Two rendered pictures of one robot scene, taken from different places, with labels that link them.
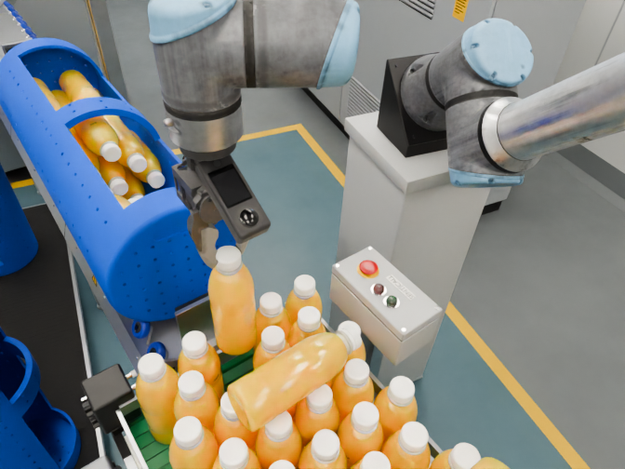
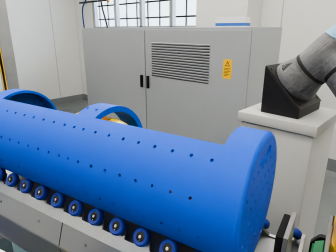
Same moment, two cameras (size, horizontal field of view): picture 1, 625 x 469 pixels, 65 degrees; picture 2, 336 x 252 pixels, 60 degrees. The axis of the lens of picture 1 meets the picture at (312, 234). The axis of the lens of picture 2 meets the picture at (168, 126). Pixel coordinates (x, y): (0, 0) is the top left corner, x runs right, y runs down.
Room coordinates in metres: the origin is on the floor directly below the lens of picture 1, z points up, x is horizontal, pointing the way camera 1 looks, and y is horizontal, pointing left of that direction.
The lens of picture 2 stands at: (0.20, 0.61, 1.43)
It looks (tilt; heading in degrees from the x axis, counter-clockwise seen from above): 18 degrees down; 340
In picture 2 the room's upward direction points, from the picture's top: straight up
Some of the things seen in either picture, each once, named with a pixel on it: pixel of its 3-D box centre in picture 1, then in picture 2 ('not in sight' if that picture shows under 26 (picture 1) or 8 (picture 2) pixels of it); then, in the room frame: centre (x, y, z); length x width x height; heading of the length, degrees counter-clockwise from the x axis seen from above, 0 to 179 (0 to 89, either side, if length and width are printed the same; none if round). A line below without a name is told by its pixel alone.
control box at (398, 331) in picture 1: (381, 302); not in sight; (0.61, -0.14, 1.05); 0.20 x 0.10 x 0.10; 39
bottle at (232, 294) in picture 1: (232, 303); not in sight; (0.51, 0.12, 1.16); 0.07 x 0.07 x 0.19
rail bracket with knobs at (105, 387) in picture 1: (115, 399); not in sight; (0.43, 0.34, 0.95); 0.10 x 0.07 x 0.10; 129
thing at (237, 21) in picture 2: not in sight; (232, 22); (2.33, -0.69, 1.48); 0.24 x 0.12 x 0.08; 35
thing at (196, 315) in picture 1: (201, 319); (282, 248); (0.59, 0.21, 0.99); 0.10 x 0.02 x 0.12; 129
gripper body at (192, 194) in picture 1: (209, 172); not in sight; (0.53, 0.14, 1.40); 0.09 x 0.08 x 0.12; 39
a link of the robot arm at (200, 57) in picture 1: (199, 49); not in sight; (0.53, 0.14, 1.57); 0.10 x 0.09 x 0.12; 98
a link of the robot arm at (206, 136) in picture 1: (203, 121); not in sight; (0.52, 0.14, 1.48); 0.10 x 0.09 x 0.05; 129
